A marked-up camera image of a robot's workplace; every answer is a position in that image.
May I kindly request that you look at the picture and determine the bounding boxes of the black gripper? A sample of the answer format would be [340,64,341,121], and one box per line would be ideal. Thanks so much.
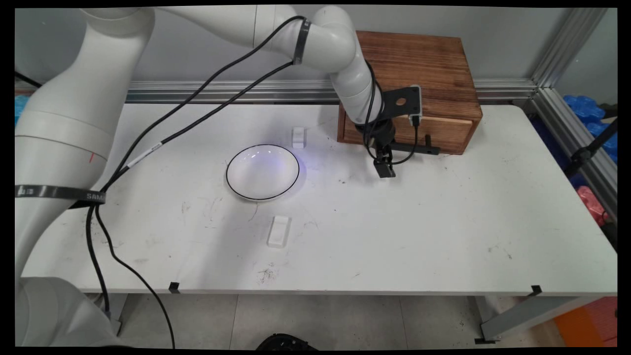
[356,118,397,178]

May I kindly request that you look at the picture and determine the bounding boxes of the black metal drawer handle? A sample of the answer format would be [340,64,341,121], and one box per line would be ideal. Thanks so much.
[367,134,441,156]

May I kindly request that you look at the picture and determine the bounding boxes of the brown wooden drawer cabinet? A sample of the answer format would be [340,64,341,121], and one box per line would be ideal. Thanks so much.
[337,31,484,156]

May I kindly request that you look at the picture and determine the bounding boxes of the white bowl with black rim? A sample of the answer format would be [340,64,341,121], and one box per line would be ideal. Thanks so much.
[226,143,301,202]

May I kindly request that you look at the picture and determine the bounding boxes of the long white block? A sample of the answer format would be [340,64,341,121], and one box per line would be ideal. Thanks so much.
[267,215,292,249]

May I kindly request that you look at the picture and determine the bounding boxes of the black stand pole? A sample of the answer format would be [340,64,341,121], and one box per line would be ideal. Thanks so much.
[564,118,618,179]

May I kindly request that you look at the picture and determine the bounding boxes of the black round floor object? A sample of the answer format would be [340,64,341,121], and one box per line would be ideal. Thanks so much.
[255,333,319,351]

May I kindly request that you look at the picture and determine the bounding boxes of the grey table leg with foot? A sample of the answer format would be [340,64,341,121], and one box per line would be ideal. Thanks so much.
[474,295,611,345]

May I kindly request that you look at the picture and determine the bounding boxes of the large blue plastic bag pile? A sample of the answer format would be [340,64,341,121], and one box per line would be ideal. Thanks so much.
[563,95,618,164]

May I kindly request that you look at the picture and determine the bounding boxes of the pink plastic bag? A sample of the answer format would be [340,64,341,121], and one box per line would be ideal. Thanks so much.
[576,185,610,227]

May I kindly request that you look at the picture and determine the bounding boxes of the orange box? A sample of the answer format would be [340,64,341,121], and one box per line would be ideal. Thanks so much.
[553,296,618,348]

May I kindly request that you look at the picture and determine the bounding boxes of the grey upright table leg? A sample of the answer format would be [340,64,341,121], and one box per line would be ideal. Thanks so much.
[101,293,130,337]

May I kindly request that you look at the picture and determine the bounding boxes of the small blue plastic bag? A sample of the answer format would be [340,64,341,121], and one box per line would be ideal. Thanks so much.
[15,95,33,127]

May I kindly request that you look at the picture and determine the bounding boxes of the plain black cable strap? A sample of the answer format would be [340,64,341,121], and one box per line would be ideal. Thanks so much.
[293,18,312,66]

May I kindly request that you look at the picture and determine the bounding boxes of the black cable with white label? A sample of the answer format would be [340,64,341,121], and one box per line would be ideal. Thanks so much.
[94,59,421,349]

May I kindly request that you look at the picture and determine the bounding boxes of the horizontal aluminium frame rail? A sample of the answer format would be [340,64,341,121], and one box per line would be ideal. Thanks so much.
[15,79,539,106]

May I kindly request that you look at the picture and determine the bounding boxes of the slanted aluminium frame rail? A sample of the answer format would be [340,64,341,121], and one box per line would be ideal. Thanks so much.
[527,87,618,222]

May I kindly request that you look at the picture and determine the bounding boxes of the upright aluminium frame post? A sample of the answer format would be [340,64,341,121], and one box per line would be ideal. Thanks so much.
[531,7,610,88]

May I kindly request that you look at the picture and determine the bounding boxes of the black printed cable strap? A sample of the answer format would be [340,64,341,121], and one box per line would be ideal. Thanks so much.
[15,184,107,209]

